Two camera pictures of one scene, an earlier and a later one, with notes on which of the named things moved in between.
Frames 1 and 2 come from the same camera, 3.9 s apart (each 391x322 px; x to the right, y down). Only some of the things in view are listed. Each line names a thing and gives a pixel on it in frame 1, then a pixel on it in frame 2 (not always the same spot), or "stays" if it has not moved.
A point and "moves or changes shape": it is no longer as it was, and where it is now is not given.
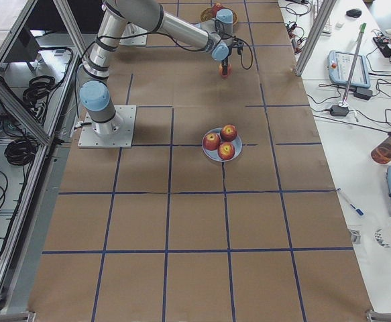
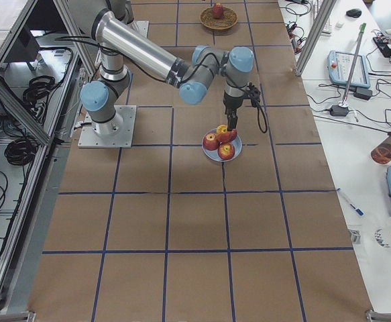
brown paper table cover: [163, 233] stays
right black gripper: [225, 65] -> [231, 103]
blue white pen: [359, 212] stays
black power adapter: [339, 111] stays
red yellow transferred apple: [220, 70] moves or changes shape
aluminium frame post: [324, 9] stays
